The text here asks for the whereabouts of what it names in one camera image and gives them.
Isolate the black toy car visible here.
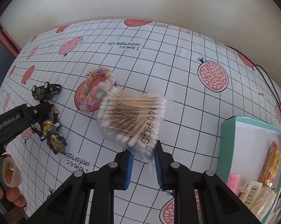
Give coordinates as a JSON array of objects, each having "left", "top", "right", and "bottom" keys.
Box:
[{"left": 32, "top": 81, "right": 62, "bottom": 101}]

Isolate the cotton swab bag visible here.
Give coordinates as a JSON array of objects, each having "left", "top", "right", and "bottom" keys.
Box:
[{"left": 96, "top": 86, "right": 167, "bottom": 168}]

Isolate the rainbow fuzzy hair tie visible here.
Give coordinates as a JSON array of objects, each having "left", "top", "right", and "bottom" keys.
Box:
[{"left": 79, "top": 66, "right": 116, "bottom": 113}]

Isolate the cream plastic hair clip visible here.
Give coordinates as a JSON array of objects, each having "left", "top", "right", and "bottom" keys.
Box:
[{"left": 238, "top": 180, "right": 263, "bottom": 208}]

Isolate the person's left hand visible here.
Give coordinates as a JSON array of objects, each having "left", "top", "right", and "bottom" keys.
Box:
[{"left": 1, "top": 154, "right": 27, "bottom": 208}]

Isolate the teal rimmed white tray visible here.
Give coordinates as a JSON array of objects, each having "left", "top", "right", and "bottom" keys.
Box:
[{"left": 215, "top": 116, "right": 281, "bottom": 224}]

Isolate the pomegranate grid tablecloth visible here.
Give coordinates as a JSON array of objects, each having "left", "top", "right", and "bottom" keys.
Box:
[{"left": 0, "top": 18, "right": 281, "bottom": 224}]

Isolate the rice cracker snack packet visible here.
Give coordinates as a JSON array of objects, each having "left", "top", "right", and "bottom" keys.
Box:
[{"left": 258, "top": 141, "right": 281, "bottom": 187}]

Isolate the beige snack bag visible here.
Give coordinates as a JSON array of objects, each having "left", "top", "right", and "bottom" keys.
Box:
[{"left": 250, "top": 187, "right": 277, "bottom": 221}]

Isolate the red window frame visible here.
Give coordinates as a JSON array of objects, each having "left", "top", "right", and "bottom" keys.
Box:
[{"left": 0, "top": 24, "right": 21, "bottom": 58}]

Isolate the black cable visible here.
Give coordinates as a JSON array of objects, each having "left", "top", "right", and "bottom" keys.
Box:
[{"left": 224, "top": 44, "right": 281, "bottom": 150}]

